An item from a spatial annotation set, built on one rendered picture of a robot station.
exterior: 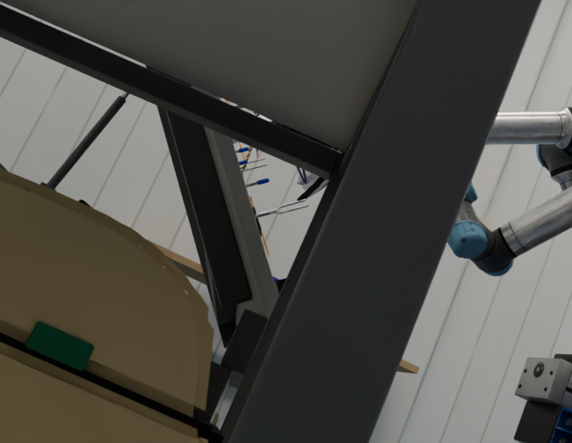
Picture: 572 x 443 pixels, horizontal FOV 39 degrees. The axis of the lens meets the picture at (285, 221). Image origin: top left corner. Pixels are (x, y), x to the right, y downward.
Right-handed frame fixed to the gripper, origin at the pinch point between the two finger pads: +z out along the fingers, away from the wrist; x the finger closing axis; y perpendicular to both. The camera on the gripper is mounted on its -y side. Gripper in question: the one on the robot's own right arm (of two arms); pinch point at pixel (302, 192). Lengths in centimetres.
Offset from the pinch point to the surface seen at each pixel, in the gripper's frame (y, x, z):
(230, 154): -23, 88, 35
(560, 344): -66, -241, -126
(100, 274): -38, 116, 56
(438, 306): -13, -211, -84
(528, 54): 48, -185, -211
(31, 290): -36, 116, 60
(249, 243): -32, 85, 39
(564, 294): -50, -234, -146
